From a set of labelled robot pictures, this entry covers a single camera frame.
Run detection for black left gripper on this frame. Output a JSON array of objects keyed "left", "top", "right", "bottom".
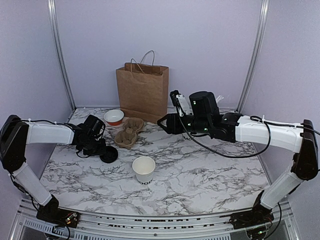
[{"left": 80, "top": 136, "right": 106, "bottom": 156}]

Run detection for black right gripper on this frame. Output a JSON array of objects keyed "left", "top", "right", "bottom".
[{"left": 157, "top": 112, "right": 211, "bottom": 135}]

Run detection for black plastic cup lid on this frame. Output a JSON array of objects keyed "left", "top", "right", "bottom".
[{"left": 99, "top": 146, "right": 119, "bottom": 164}]

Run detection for white paper coffee cup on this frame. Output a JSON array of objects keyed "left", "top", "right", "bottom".
[{"left": 132, "top": 156, "right": 156, "bottom": 186}]

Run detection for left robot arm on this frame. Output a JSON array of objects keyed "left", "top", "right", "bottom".
[{"left": 0, "top": 115, "right": 107, "bottom": 223}]

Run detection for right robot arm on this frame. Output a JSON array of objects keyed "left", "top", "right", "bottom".
[{"left": 157, "top": 90, "right": 319, "bottom": 224}]

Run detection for stack of white paper cups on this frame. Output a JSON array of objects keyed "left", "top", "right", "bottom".
[{"left": 181, "top": 134, "right": 196, "bottom": 146}]

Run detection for brown pulp cup carrier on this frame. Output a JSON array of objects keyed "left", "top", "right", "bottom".
[{"left": 114, "top": 117, "right": 145, "bottom": 150}]

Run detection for orange and white bowl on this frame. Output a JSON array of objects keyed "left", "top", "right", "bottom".
[{"left": 103, "top": 109, "right": 125, "bottom": 126}]

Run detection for brown paper bag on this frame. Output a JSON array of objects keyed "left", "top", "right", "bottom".
[{"left": 116, "top": 58, "right": 169, "bottom": 124}]

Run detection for white wrapped straws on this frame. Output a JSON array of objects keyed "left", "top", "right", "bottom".
[{"left": 215, "top": 95, "right": 224, "bottom": 103}]

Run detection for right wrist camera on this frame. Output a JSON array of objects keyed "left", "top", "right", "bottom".
[{"left": 170, "top": 90, "right": 193, "bottom": 117}]

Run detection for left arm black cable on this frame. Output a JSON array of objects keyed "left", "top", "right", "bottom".
[{"left": 14, "top": 119, "right": 83, "bottom": 158}]

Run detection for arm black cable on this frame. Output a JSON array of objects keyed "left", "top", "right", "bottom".
[
  {"left": 174, "top": 104, "right": 320, "bottom": 158},
  {"left": 14, "top": 119, "right": 83, "bottom": 158}
]

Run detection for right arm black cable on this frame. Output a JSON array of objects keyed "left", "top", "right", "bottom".
[{"left": 174, "top": 104, "right": 320, "bottom": 158}]

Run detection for front aluminium rail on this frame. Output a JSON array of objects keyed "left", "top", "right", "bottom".
[{"left": 8, "top": 199, "right": 300, "bottom": 240}]

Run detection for left aluminium frame post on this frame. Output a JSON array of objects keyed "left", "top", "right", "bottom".
[{"left": 47, "top": 0, "right": 77, "bottom": 112}]

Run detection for aluminium frame post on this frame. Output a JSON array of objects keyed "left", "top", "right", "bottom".
[
  {"left": 236, "top": 0, "right": 270, "bottom": 113},
  {"left": 47, "top": 0, "right": 77, "bottom": 112}
]

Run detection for right aluminium frame post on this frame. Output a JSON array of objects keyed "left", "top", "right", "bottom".
[{"left": 236, "top": 0, "right": 270, "bottom": 113}]

